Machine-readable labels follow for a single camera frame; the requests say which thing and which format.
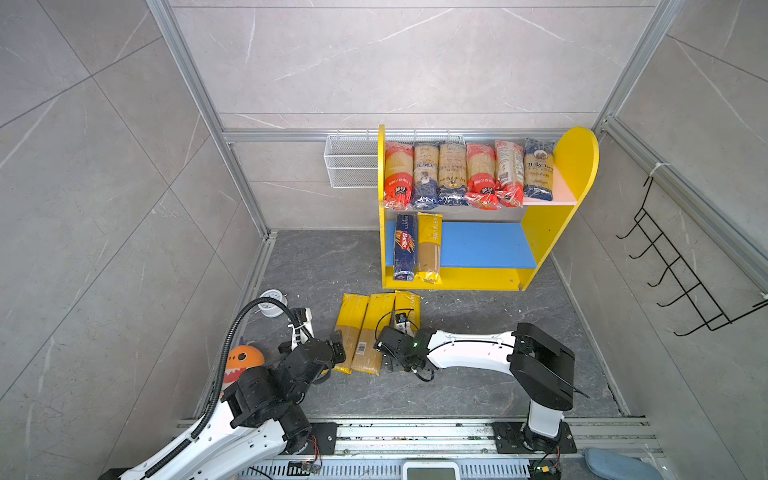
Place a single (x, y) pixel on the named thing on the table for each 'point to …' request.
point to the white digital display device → (432, 470)
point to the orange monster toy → (239, 359)
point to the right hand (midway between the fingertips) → (400, 354)
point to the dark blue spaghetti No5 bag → (405, 247)
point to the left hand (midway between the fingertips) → (327, 331)
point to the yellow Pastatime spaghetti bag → (429, 239)
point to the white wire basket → (352, 161)
